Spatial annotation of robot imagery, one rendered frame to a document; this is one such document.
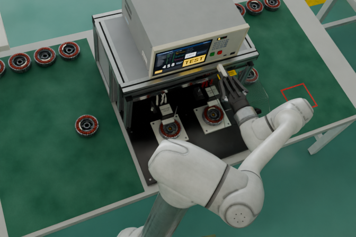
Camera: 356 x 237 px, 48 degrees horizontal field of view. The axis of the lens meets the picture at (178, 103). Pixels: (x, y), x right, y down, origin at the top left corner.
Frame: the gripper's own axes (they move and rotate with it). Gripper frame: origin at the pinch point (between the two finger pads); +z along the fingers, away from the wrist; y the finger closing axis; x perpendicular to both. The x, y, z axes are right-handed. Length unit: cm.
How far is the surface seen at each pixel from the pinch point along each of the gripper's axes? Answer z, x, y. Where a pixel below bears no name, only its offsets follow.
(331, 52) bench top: 15, -43, 95
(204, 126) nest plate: -6.8, -39.9, -2.5
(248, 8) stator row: 58, -40, 57
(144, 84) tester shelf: 7.7, -6.7, -32.5
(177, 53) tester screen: 9.6, 8.0, -18.5
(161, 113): 3.0, -31.1, -23.4
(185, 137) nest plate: -9.5, -39.9, -14.6
